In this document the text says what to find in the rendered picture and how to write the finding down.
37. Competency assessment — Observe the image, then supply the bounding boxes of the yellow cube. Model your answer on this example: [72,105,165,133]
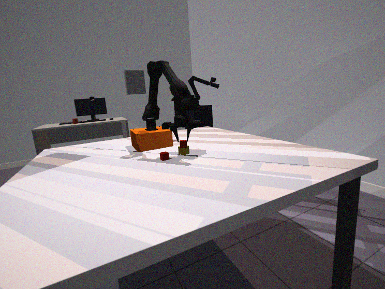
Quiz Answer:
[178,146,189,155]

